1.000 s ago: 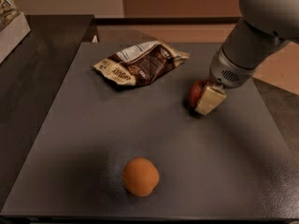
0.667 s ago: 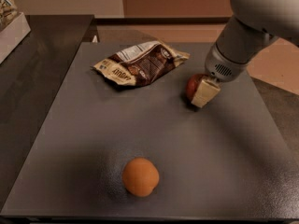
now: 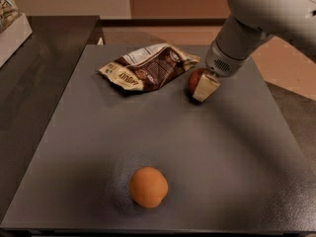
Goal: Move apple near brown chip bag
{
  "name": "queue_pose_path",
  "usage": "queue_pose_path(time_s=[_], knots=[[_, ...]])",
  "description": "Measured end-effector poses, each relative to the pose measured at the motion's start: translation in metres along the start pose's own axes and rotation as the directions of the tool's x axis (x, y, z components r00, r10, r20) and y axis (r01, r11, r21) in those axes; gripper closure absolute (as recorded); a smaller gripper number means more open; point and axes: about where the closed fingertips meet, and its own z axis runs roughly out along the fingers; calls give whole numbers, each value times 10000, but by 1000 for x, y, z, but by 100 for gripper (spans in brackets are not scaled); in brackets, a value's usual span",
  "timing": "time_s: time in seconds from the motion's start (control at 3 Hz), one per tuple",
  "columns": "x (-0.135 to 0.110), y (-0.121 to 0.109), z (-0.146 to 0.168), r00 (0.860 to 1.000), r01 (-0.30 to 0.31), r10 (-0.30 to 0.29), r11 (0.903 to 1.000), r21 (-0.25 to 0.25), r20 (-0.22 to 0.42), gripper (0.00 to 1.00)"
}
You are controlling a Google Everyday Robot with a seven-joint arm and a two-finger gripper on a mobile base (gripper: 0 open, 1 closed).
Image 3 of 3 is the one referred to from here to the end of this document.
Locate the dark side counter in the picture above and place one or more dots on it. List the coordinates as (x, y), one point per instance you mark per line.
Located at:
(31, 84)

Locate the brown chip bag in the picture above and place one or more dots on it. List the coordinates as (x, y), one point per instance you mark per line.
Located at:
(149, 68)

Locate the white box with snacks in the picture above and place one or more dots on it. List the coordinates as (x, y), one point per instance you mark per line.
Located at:
(14, 29)

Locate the red apple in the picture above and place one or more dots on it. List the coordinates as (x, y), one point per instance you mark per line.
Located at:
(194, 79)

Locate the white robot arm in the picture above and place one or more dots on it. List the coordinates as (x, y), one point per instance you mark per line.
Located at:
(250, 24)

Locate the orange fruit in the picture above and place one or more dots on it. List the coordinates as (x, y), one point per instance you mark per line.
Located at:
(148, 187)

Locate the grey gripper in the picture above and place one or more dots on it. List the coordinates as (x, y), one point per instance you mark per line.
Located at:
(221, 62)

